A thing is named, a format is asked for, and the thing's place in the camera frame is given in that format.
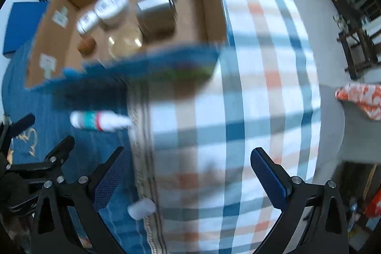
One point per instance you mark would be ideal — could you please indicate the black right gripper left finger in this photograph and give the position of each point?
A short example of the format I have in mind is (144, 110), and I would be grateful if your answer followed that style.
(53, 230)

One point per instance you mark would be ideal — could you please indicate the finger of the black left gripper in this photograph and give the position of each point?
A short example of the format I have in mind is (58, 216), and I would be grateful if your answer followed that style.
(8, 132)
(52, 161)

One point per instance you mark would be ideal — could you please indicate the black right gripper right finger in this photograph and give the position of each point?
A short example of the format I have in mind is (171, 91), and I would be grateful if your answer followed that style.
(326, 229)

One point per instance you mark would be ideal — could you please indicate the white spray bottle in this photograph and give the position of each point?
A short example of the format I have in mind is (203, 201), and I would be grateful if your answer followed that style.
(107, 121)

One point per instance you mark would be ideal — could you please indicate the white translucent bottle cap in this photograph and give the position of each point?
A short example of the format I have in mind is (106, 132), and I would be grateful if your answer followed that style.
(141, 209)

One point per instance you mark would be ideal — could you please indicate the small brown round object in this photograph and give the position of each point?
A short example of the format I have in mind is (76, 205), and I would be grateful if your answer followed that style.
(86, 46)

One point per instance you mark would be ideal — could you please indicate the gold round tin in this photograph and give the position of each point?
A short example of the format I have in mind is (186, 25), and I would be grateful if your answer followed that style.
(125, 42)

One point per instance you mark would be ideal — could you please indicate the white round jar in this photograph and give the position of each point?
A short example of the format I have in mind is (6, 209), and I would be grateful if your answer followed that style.
(111, 12)

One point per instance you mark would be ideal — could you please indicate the silver metal cup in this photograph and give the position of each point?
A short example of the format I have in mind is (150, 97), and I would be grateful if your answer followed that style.
(156, 17)

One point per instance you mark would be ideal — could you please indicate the blue striped bed sheet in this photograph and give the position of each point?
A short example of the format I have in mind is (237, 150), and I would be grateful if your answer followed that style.
(19, 197)

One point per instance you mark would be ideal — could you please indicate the blue foam mat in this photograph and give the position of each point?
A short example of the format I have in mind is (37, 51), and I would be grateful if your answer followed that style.
(22, 25)

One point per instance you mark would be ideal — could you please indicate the plaid checked quilt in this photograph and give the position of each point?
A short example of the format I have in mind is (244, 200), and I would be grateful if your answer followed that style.
(193, 138)

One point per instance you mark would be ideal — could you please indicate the orange white patterned cloth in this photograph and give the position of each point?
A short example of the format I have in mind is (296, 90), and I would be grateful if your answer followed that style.
(365, 96)

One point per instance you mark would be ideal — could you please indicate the dark wooden stool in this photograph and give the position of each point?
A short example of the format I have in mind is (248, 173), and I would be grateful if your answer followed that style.
(360, 43)

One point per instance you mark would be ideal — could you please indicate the open cardboard box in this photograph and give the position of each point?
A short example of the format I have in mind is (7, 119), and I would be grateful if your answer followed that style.
(192, 50)

